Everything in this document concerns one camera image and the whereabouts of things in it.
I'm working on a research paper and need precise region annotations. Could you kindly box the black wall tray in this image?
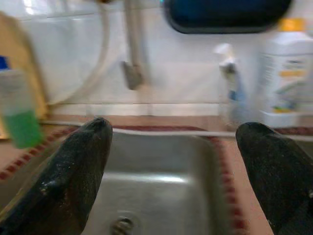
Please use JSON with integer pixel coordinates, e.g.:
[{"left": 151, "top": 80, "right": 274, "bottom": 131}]
[{"left": 163, "top": 0, "right": 293, "bottom": 34}]

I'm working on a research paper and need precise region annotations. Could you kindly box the small white spray bottle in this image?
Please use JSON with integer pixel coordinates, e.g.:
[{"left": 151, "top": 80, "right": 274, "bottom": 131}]
[{"left": 212, "top": 43, "right": 247, "bottom": 123}]

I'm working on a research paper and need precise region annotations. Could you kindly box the stainless steel sink basin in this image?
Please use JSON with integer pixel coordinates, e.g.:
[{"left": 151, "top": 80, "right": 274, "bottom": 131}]
[{"left": 0, "top": 128, "right": 237, "bottom": 235}]

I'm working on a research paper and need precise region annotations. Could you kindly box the steel faucet with beige diverter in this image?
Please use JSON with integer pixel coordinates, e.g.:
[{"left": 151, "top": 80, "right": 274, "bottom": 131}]
[{"left": 121, "top": 0, "right": 145, "bottom": 90}]

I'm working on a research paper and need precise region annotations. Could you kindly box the beige water ionizer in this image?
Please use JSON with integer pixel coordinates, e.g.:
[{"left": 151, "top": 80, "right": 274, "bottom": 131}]
[{"left": 0, "top": 12, "right": 48, "bottom": 140}]

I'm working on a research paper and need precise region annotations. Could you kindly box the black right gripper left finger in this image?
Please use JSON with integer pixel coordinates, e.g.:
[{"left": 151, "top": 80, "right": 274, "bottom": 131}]
[{"left": 0, "top": 117, "right": 113, "bottom": 235}]

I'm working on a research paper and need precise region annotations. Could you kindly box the white flexible hose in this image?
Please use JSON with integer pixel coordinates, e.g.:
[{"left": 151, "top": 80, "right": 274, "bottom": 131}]
[{"left": 47, "top": 0, "right": 111, "bottom": 106}]

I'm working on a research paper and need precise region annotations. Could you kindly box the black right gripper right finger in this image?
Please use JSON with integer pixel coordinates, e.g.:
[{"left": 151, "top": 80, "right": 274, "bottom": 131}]
[{"left": 235, "top": 121, "right": 313, "bottom": 235}]

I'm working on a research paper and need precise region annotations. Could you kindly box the large white bottle yellow cap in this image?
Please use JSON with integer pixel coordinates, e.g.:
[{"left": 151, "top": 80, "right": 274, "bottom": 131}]
[{"left": 256, "top": 18, "right": 313, "bottom": 128}]

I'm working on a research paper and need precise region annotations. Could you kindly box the green dish soap bottle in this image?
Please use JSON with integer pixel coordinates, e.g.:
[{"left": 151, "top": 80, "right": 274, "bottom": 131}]
[{"left": 0, "top": 56, "right": 44, "bottom": 149}]

